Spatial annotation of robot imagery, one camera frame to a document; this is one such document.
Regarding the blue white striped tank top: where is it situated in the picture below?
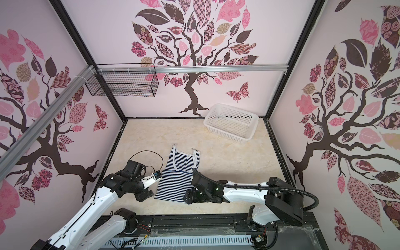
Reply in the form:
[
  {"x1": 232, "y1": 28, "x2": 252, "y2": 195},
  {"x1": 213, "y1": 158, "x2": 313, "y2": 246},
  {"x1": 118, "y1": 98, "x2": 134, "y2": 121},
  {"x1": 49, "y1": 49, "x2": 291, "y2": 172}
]
[{"x1": 154, "y1": 145, "x2": 201, "y2": 203}]

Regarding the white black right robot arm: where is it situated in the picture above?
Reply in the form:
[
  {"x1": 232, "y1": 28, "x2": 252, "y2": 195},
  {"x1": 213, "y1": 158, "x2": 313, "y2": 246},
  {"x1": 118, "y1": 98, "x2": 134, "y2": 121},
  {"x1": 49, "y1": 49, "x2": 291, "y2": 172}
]
[{"x1": 183, "y1": 170, "x2": 304, "y2": 227}]

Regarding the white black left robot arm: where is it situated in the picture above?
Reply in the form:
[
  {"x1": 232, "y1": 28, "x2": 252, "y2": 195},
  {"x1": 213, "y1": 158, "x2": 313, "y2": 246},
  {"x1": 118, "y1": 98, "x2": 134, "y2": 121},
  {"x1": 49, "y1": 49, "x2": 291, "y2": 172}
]
[{"x1": 32, "y1": 160, "x2": 161, "y2": 250}]

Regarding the white plastic laundry basket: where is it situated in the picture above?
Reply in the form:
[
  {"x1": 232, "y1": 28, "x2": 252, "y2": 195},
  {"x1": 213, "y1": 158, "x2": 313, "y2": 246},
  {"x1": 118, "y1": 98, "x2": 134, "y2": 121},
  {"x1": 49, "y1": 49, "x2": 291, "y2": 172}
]
[{"x1": 204, "y1": 104, "x2": 259, "y2": 144}]

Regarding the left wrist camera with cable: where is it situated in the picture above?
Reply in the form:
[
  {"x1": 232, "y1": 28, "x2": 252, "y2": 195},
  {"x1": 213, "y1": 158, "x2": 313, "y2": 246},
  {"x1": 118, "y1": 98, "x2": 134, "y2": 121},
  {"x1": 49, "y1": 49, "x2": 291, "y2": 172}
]
[{"x1": 129, "y1": 150, "x2": 165, "y2": 189}]

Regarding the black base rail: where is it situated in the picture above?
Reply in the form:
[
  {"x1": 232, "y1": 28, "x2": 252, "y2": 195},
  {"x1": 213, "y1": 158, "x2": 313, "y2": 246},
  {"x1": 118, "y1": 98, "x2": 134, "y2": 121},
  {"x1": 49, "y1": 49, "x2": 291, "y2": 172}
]
[{"x1": 95, "y1": 211, "x2": 319, "y2": 233}]

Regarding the white slotted cable duct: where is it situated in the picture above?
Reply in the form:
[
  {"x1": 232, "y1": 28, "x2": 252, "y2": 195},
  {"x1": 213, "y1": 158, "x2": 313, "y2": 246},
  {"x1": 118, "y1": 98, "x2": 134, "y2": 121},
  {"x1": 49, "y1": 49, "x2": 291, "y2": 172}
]
[{"x1": 101, "y1": 235, "x2": 253, "y2": 250}]

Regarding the black wire mesh basket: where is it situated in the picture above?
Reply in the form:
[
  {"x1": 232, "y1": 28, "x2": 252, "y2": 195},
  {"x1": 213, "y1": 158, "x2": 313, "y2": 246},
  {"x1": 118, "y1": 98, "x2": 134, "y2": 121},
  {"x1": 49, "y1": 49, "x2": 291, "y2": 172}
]
[{"x1": 85, "y1": 62, "x2": 159, "y2": 98}]

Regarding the silver aluminium back rail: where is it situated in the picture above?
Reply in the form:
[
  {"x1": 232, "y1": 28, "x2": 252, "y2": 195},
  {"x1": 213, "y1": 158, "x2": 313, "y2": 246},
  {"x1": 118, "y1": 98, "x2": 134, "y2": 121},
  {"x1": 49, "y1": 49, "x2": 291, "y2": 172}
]
[{"x1": 97, "y1": 64, "x2": 289, "y2": 74}]

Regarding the silver aluminium rail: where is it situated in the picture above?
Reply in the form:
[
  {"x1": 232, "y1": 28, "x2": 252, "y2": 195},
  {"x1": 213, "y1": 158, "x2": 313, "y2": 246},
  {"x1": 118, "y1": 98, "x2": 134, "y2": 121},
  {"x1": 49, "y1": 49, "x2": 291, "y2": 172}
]
[
  {"x1": 1, "y1": 65, "x2": 96, "y2": 180},
  {"x1": 97, "y1": 64, "x2": 289, "y2": 74}
]

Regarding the silver aluminium left rail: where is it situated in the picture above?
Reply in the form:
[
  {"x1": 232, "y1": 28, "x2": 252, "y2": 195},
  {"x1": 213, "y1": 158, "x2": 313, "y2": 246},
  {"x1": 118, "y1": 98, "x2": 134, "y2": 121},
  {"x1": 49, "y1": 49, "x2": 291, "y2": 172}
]
[{"x1": 1, "y1": 65, "x2": 96, "y2": 180}]

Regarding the black metal frame post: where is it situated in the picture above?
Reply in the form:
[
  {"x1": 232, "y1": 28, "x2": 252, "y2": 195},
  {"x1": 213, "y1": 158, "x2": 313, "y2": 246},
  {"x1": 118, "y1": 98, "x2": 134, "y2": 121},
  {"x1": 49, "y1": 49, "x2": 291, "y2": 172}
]
[{"x1": 49, "y1": 0, "x2": 128, "y2": 123}]

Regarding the black right frame post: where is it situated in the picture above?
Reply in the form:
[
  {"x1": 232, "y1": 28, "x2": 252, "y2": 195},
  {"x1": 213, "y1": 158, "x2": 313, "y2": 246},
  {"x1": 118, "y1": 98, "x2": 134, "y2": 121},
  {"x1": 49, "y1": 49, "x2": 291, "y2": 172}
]
[{"x1": 264, "y1": 0, "x2": 326, "y2": 121}]

